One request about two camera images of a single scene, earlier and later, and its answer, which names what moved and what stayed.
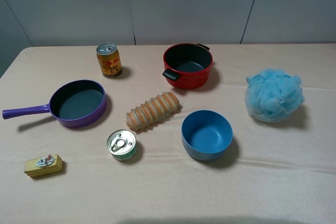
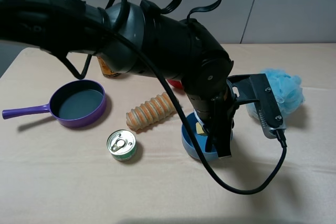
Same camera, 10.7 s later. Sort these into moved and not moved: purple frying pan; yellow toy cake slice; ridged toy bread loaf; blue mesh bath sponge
Moved: yellow toy cake slice
Not moved: ridged toy bread loaf; purple frying pan; blue mesh bath sponge
